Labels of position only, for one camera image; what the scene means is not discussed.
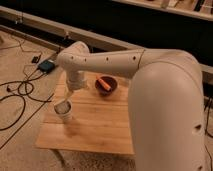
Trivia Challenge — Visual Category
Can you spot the orange carrot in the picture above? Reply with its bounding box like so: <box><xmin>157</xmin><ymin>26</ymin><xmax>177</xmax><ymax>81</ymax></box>
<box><xmin>97</xmin><ymin>78</ymin><xmax>111</xmax><ymax>91</ymax></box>

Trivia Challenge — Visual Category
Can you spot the dark brown bowl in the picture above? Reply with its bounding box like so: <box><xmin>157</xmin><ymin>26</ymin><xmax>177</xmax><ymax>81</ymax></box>
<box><xmin>95</xmin><ymin>76</ymin><xmax>118</xmax><ymax>96</ymax></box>

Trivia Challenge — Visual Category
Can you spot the white ceramic cup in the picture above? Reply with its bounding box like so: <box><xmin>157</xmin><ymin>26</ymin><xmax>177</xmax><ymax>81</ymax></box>
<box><xmin>54</xmin><ymin>100</ymin><xmax>72</xmax><ymax>123</ymax></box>

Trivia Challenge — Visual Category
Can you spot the black floor cable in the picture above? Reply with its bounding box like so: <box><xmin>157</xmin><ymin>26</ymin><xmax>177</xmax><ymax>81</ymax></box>
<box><xmin>0</xmin><ymin>64</ymin><xmax>56</xmax><ymax>132</ymax></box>

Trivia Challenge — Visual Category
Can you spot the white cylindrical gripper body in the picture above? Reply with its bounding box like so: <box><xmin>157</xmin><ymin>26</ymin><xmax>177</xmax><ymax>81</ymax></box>
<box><xmin>66</xmin><ymin>71</ymin><xmax>87</xmax><ymax>91</ymax></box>

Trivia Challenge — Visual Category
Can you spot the long wooden bench rail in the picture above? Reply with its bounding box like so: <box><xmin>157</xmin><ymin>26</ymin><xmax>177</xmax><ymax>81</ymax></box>
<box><xmin>0</xmin><ymin>5</ymin><xmax>213</xmax><ymax>84</ymax></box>

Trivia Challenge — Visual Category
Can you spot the teal power box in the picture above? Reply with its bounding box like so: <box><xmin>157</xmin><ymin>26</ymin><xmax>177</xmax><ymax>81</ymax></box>
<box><xmin>38</xmin><ymin>60</ymin><xmax>55</xmax><ymax>73</ymax></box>

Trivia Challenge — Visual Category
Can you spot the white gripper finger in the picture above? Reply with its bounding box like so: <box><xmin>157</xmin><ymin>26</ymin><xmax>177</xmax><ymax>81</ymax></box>
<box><xmin>64</xmin><ymin>90</ymin><xmax>74</xmax><ymax>101</ymax></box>

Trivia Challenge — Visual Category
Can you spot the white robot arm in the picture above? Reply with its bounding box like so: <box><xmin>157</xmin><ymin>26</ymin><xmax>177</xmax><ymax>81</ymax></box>
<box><xmin>56</xmin><ymin>41</ymin><xmax>206</xmax><ymax>171</ymax></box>

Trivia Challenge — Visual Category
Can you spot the white sponge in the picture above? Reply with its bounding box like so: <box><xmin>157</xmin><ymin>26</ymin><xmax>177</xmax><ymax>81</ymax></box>
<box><xmin>57</xmin><ymin>105</ymin><xmax>70</xmax><ymax>113</ymax></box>

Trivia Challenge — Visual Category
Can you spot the wooden table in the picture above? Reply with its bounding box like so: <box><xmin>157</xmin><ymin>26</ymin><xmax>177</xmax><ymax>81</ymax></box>
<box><xmin>36</xmin><ymin>73</ymin><xmax>133</xmax><ymax>154</ymax></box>

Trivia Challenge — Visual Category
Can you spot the black cable right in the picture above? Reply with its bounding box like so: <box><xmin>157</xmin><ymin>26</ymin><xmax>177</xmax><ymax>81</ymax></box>
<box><xmin>203</xmin><ymin>96</ymin><xmax>213</xmax><ymax>139</ymax></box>

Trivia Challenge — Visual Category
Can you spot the small black adapter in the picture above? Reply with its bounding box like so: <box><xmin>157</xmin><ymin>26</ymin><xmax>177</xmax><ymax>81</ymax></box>
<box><xmin>31</xmin><ymin>56</ymin><xmax>40</xmax><ymax>63</ymax></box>

